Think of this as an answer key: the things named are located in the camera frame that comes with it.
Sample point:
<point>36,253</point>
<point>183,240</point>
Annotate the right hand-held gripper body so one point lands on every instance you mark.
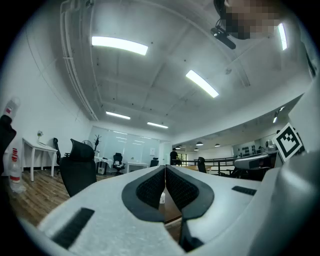
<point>287,142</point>

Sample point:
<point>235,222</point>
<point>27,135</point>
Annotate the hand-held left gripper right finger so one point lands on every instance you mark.
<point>225,200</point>

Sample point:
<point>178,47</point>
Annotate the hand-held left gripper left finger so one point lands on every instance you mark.
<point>112,225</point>

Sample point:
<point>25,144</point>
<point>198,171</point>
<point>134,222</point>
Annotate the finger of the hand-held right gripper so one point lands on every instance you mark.
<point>250,160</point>

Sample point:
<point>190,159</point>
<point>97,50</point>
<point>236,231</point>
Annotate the black metal railing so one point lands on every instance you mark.
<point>220,160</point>

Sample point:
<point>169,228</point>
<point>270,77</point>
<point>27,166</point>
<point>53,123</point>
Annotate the white table with cloth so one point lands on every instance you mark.
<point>103,161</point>

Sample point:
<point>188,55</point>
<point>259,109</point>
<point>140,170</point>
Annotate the white desk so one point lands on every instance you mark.
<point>40,147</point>
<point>137,164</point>

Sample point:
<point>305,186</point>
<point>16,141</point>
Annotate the black mesh office chair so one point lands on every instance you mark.
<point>77,167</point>

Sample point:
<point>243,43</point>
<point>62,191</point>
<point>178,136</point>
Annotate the black coat rack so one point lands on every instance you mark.
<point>97,142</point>

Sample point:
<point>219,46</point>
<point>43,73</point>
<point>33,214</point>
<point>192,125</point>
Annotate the black standing fan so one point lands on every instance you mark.
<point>87,143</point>

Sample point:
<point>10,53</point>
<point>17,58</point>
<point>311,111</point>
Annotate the long ceiling light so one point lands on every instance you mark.
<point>117,115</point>
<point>120,45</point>
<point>157,125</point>
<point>202,83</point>
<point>282,36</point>

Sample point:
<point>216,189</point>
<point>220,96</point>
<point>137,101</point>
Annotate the clear bottle red label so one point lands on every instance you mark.
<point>15,172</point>
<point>11,107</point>

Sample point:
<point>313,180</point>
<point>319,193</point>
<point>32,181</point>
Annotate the small potted plant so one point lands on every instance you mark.
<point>40,135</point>

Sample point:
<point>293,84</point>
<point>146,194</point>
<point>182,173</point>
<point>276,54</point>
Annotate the person's head and neck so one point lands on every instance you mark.
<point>250,20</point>

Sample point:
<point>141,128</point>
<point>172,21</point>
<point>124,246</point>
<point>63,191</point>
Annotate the white ceiling pipes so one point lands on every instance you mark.
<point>72,75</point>

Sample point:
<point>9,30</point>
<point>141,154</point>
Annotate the white wall poster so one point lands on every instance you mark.
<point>152,151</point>

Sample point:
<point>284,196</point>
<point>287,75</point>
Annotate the black head-mounted camera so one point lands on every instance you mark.
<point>222,36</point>

